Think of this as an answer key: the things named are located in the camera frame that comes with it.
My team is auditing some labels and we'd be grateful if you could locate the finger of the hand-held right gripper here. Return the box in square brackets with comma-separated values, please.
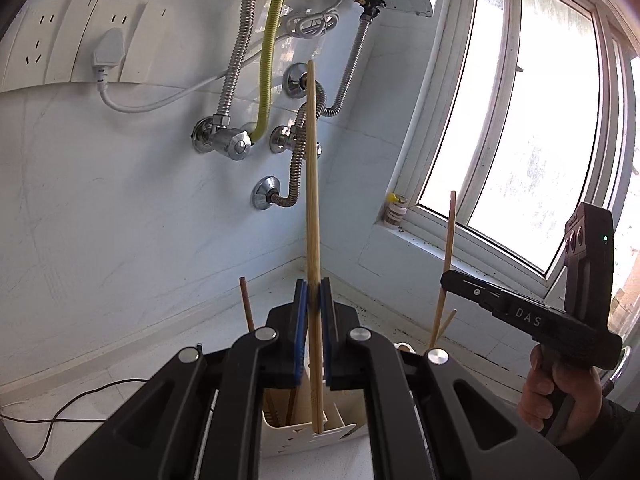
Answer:
[440, 269, 502, 314]

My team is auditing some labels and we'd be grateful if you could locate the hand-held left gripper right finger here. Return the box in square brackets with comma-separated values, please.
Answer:
[321, 277, 582, 480]

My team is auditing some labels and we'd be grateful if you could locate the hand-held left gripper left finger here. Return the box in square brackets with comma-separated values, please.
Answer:
[54, 279, 309, 480]

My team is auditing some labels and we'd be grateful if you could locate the long light bamboo chopstick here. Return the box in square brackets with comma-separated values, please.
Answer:
[439, 308, 458, 344]

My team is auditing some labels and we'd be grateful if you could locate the brown wooden chopstick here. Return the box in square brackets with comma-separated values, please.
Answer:
[238, 276, 257, 334]
[429, 190, 458, 356]

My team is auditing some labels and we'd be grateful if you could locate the cream plastic utensil holder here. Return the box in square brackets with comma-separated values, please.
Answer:
[260, 341, 417, 460]

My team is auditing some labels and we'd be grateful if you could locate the person's right forearm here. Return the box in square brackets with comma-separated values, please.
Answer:
[547, 397, 640, 480]

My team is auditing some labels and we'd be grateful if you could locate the person's right hand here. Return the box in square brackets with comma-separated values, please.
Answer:
[517, 346, 604, 447]

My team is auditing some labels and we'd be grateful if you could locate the small yellow lid jar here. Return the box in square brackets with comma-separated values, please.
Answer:
[383, 191, 409, 229]

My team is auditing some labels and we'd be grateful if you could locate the white framed window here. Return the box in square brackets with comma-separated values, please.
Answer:
[395, 0, 640, 291]

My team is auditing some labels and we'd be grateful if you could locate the chrome angle valve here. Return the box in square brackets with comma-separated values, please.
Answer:
[191, 114, 252, 162]
[269, 125, 323, 157]

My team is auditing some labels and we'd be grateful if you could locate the chrome wall flange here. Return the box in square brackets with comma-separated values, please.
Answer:
[282, 62, 310, 99]
[251, 176, 281, 210]

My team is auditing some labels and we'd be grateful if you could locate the corrugated steel hose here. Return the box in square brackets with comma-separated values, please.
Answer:
[270, 102, 313, 209]
[216, 0, 265, 128]
[300, 12, 375, 118]

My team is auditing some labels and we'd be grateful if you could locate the black cable on counter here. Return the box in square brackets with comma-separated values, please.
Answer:
[0, 377, 151, 462]

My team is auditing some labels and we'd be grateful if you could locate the yellow gas hose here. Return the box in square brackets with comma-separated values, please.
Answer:
[250, 0, 302, 143]

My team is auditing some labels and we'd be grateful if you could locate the white wall socket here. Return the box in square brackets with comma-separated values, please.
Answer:
[4, 0, 71, 86]
[65, 0, 148, 85]
[117, 2, 172, 85]

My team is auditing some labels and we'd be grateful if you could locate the white power plug cord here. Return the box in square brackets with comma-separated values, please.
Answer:
[91, 0, 353, 113]

